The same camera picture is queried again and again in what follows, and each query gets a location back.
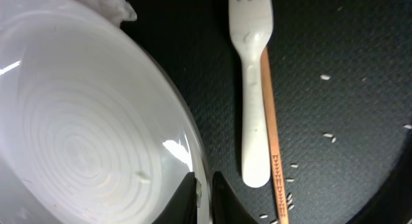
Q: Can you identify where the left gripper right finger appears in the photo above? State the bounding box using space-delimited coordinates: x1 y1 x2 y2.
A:
212 171 257 224

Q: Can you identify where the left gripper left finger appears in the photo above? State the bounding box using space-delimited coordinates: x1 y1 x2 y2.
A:
153 173 197 224

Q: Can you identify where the grey plate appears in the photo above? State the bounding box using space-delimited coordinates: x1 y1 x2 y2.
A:
1 0 212 223

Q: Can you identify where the wooden chopstick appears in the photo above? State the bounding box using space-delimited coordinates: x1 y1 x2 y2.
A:
261 47 290 224

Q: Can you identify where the round black tray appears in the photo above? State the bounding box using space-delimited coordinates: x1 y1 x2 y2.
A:
122 0 411 223

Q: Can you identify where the white plastic fork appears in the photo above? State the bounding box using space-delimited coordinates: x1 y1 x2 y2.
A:
229 0 273 188

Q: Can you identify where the crumpled white tissue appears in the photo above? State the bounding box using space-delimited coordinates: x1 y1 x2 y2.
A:
76 0 137 27

